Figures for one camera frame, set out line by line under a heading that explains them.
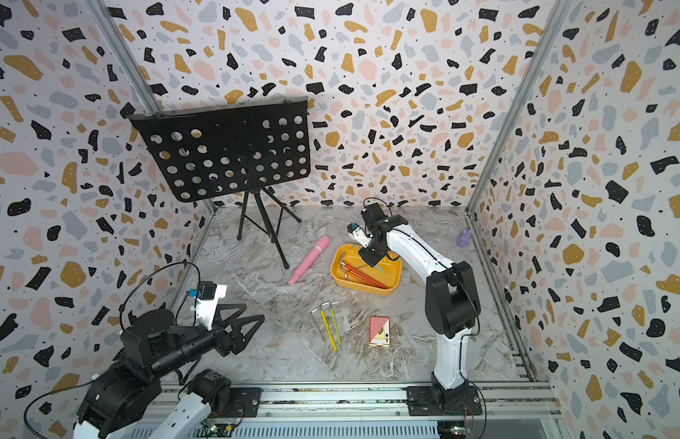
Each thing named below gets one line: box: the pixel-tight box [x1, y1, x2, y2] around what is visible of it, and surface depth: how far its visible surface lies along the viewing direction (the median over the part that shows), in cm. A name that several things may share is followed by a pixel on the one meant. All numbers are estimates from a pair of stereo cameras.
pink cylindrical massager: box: [287, 235, 331, 286], surface depth 105 cm
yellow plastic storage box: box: [330, 243, 404, 297], surface depth 100 cm
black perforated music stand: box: [126, 98, 311, 270], surface depth 76 cm
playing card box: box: [368, 315, 392, 348], surface depth 87 cm
